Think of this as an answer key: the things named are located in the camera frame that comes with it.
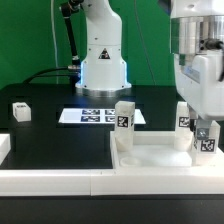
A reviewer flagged white front fence wall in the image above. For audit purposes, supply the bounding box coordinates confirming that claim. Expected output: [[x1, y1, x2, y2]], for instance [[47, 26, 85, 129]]
[[0, 167, 224, 196]]

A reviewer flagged white left fence wall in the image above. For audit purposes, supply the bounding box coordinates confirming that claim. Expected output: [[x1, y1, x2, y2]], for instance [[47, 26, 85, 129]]
[[0, 134, 11, 165]]

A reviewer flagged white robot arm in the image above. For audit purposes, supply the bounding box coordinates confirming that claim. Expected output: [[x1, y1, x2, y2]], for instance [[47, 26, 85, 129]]
[[60, 0, 224, 140]]

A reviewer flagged white sheet with tag markers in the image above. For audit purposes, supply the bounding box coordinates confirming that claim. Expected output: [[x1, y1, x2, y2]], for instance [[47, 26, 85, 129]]
[[59, 108, 146, 125]]

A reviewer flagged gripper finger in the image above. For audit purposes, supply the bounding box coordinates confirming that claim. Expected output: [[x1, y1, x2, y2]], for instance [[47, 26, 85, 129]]
[[188, 106, 198, 123], [196, 118, 211, 140]]

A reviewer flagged white fence wall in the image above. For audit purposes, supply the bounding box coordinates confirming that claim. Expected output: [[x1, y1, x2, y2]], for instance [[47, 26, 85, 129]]
[[0, 134, 11, 165], [0, 167, 224, 196]]

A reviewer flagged white square table top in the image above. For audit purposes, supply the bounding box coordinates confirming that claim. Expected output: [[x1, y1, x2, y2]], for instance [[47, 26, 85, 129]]
[[110, 131, 224, 169]]

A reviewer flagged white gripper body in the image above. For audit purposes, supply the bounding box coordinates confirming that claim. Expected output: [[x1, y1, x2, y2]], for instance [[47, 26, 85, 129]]
[[174, 53, 224, 120]]

